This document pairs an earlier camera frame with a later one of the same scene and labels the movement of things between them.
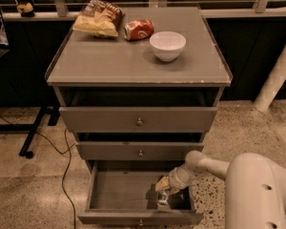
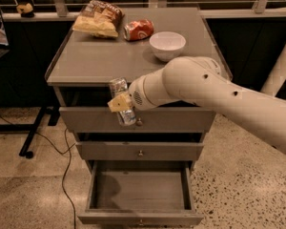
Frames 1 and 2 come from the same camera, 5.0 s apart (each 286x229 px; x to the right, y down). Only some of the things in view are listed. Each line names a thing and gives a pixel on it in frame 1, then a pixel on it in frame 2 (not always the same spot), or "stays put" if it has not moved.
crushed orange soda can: (138, 30) stays put
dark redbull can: (163, 197) → (118, 86)
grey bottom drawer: (124, 193) stays put
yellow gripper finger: (162, 184) → (120, 102)
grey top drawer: (134, 119) stays put
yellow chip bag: (99, 18) stays put
